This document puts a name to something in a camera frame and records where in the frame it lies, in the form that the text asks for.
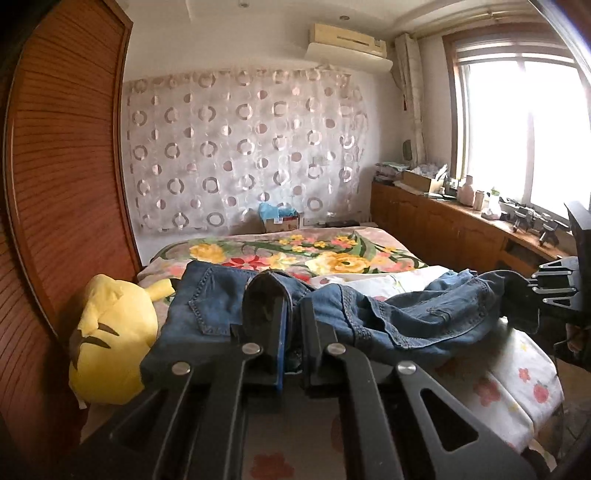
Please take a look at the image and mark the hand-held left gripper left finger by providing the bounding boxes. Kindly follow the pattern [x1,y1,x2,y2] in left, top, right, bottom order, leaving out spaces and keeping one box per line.
[108,322,287,480]

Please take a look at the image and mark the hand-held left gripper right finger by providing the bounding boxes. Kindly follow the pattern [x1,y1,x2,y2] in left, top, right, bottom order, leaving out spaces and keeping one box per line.
[300,304,540,480]

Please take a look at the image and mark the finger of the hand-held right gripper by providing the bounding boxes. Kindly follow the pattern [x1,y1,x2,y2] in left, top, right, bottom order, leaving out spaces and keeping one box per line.
[530,284,579,311]
[531,257,579,283]

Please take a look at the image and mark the light blue denim pants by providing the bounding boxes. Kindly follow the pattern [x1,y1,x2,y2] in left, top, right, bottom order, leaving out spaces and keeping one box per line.
[140,261,541,389]

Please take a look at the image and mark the person's right hand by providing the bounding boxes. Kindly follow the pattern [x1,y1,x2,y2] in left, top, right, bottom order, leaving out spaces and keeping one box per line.
[566,324,588,356]

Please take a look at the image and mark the black gripper parts on cabinet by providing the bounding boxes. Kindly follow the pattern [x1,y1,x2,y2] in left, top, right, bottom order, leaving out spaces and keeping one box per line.
[500,198,570,246]

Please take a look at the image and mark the bed with floral sheets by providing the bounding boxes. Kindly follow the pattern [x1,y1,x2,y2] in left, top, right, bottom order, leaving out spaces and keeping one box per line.
[240,265,565,480]

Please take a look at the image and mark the yellow floral blanket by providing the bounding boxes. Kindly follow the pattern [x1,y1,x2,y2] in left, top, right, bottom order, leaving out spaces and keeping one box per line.
[150,226,429,283]

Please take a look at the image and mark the pink bottle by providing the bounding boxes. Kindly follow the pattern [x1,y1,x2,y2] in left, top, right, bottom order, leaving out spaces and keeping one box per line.
[458,174,476,207]

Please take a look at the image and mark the wooden low cabinet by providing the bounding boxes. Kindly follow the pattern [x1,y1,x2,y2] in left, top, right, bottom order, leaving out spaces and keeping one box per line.
[370,179,574,278]

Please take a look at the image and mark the cardboard box with red label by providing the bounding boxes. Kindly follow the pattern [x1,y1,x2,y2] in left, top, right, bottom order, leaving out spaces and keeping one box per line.
[264,213,302,233]

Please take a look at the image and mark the open cardboard box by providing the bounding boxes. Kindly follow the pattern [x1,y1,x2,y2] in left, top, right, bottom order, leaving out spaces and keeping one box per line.
[401,168,447,195]

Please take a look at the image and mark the yellow plush toy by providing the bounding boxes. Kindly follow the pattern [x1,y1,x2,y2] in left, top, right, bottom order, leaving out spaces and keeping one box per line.
[68,274,176,407]

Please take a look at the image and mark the stack of papers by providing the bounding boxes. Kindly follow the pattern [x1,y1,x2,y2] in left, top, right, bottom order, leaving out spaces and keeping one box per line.
[375,161,413,186]

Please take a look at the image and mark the white patterned window curtain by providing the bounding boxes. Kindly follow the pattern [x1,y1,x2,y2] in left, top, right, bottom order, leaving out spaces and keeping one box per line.
[394,32,428,163]

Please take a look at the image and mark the white air deflector panel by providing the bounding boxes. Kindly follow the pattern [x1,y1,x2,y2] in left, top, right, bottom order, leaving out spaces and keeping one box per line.
[304,42,394,73]

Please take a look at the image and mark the wooden frame window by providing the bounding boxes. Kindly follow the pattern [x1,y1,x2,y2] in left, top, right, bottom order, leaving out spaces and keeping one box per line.
[442,31,591,223]

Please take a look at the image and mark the sheer circle pattern wall cloth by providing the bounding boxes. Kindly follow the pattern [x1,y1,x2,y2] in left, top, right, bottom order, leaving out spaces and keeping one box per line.
[121,65,371,234]

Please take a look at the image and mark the beige wall air conditioner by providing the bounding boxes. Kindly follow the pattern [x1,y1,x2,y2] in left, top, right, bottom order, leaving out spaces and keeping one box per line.
[308,23,387,59]

